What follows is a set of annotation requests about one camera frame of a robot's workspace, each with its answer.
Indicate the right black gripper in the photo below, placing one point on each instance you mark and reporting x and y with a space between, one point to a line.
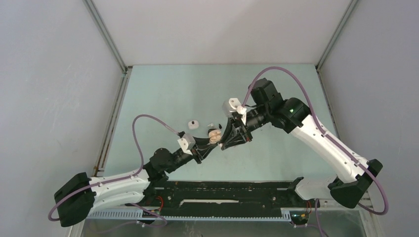
233 126

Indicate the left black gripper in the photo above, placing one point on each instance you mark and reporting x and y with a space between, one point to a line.
201 149

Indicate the pink earbud charging case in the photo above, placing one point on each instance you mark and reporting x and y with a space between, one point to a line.
214 135

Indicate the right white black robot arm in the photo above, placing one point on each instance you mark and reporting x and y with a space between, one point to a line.
354 173

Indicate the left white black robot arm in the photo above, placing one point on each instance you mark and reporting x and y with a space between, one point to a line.
83 195

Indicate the white earbud charging case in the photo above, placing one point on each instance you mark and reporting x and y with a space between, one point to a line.
193 124

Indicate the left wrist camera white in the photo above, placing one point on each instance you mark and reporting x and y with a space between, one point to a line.
186 142

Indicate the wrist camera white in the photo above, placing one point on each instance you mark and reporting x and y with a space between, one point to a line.
186 142
233 106

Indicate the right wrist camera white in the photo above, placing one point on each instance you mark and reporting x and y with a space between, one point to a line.
233 106

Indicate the aluminium rail frame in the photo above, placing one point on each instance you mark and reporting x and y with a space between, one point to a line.
332 220

